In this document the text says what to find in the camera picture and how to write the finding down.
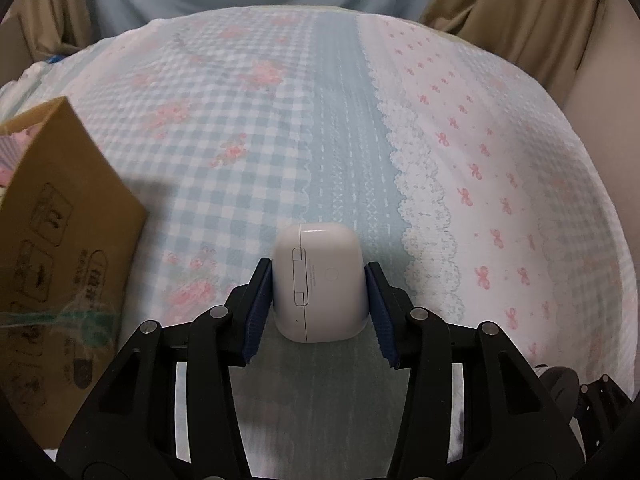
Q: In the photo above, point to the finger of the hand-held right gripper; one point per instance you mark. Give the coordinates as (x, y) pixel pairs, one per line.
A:
(602, 405)

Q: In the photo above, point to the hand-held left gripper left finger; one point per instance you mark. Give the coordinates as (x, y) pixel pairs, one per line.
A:
(255, 312)

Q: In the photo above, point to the white earbuds case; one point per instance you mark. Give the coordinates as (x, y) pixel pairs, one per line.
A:
(320, 280)

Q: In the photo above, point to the checked floral bedsheet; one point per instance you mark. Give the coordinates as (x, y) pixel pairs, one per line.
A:
(400, 160)

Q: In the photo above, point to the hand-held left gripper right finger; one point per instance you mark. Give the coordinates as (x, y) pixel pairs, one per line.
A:
(382, 312)

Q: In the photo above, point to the pink packet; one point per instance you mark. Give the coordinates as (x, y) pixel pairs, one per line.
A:
(15, 150)

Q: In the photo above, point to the brown cardboard box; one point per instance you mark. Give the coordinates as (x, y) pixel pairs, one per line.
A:
(55, 260)

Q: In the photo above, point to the beige curtain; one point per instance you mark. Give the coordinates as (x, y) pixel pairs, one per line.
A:
(55, 5)
(515, 15)

